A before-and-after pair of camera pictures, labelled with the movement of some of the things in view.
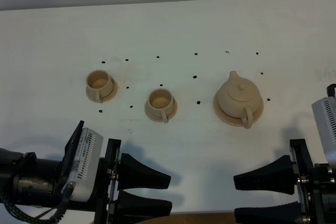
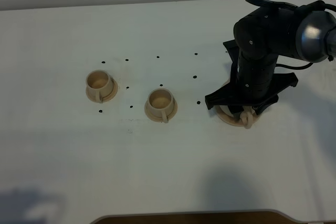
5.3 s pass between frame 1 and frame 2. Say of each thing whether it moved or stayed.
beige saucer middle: stayed
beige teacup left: stayed
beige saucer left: stayed
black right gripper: moved
